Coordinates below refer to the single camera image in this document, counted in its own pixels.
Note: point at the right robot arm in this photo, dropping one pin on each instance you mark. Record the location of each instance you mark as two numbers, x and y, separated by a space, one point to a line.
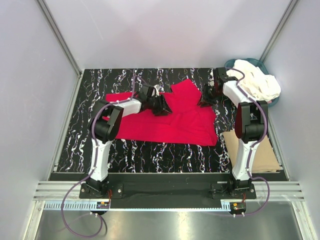
251 126

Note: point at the red t shirt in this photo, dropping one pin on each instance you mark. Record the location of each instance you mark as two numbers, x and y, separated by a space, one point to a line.
187 124

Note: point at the connector board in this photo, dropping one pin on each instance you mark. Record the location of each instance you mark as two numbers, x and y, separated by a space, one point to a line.
103 205
238 208

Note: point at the slotted cable duct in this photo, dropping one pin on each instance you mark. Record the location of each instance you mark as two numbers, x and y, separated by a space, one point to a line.
118 205

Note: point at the folded beige t shirt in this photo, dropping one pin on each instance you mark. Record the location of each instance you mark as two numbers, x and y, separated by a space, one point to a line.
264 158

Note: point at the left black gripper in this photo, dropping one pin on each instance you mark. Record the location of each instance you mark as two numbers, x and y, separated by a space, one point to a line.
163 108

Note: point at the left connector board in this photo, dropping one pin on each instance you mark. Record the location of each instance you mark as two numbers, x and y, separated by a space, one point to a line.
103 205

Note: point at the right connector board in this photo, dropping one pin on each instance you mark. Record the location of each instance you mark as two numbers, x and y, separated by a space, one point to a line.
238 208

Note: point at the teal laundry basket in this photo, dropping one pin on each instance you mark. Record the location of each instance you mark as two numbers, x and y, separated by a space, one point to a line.
250 62

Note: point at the white t shirt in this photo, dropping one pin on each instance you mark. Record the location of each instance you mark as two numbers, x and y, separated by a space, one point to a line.
260 80

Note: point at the frame post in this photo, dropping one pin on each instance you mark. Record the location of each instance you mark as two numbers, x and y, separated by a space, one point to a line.
279 28
44 8

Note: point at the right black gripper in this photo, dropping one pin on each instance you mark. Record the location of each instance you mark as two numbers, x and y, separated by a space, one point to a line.
204 97

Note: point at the aluminium front rail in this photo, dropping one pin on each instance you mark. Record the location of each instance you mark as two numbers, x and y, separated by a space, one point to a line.
279 191

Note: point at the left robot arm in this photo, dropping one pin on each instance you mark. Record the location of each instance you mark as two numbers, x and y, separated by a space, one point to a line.
104 127

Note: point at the left frame post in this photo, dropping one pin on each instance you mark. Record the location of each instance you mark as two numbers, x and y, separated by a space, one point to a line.
44 8

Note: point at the right frame post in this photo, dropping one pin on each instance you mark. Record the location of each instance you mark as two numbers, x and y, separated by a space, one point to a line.
279 28

